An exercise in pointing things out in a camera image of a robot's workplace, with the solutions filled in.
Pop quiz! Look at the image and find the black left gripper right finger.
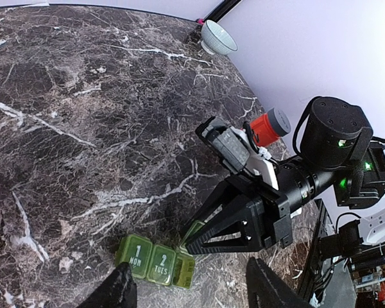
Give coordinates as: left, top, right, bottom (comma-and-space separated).
246, 257, 311, 308

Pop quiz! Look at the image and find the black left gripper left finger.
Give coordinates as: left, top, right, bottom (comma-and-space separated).
83, 262, 137, 308

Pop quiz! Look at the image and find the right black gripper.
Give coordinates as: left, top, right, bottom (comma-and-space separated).
185, 175, 293, 255

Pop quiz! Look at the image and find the orange pill bottle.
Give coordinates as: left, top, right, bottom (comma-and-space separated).
250, 113, 280, 147

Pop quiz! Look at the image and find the grey bottle cap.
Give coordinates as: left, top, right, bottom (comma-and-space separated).
267, 108, 291, 137

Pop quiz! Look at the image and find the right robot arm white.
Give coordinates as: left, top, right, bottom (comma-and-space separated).
185, 96, 385, 255

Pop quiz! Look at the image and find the small pale corner bowl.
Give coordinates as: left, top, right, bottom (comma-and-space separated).
200, 20, 238, 55

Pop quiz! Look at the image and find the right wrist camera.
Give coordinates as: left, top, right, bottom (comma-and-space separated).
195, 117, 279, 190

